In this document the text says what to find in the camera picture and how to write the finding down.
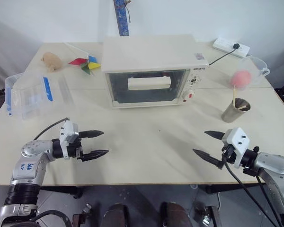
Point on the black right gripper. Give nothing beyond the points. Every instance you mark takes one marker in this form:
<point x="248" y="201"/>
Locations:
<point x="229" y="153"/>

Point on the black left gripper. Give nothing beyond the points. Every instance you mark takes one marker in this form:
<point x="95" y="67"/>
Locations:
<point x="73" y="149"/>

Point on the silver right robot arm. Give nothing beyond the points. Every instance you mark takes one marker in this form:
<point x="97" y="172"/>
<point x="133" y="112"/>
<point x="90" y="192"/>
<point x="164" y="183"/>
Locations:
<point x="273" y="165"/>

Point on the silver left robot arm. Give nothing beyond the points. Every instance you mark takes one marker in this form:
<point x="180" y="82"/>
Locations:
<point x="26" y="165"/>

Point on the white countertop oven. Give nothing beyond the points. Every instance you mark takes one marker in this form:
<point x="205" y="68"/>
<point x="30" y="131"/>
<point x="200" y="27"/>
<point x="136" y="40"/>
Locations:
<point x="151" y="54"/>

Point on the steel cup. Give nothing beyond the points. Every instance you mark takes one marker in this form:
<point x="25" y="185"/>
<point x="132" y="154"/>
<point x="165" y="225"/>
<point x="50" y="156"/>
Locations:
<point x="234" y="113"/>

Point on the black table leg with caster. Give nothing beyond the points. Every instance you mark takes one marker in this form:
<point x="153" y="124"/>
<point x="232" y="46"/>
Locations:
<point x="79" y="196"/>
<point x="207" y="208"/>

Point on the pink fluffy ball on stick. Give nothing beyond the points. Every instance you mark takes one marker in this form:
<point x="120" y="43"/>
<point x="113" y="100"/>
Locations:
<point x="241" y="78"/>

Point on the dark rounded shape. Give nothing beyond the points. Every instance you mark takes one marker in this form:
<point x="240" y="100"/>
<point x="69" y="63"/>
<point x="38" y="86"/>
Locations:
<point x="175" y="215"/>
<point x="117" y="216"/>

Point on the colourful paper pinwheel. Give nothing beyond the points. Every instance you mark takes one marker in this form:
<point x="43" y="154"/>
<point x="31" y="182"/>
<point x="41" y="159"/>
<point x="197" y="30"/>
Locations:
<point x="88" y="65"/>

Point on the clear storage box blue latches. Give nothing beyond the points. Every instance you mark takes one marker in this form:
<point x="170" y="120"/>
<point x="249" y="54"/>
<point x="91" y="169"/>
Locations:
<point x="26" y="94"/>

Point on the clear plastic measuring cup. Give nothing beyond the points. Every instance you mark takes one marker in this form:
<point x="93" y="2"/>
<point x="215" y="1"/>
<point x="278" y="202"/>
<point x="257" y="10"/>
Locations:
<point x="259" y="68"/>

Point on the beige plush toy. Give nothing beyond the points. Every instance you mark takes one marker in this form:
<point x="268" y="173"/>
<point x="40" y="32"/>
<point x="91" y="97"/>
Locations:
<point x="52" y="61"/>

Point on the white power strip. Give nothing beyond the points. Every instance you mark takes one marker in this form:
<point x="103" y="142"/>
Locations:
<point x="228" y="46"/>

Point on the blue patterned upright strip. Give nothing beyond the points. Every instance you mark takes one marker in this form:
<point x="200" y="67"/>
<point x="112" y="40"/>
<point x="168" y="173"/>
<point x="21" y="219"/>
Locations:
<point x="122" y="21"/>

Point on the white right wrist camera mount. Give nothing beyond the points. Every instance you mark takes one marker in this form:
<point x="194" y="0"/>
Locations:
<point x="238" y="142"/>

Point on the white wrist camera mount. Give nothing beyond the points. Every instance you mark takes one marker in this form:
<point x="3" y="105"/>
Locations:
<point x="238" y="142"/>
<point x="68" y="132"/>

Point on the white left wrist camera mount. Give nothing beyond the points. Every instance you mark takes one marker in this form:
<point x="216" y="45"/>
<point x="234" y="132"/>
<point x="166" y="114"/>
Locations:
<point x="68" y="132"/>

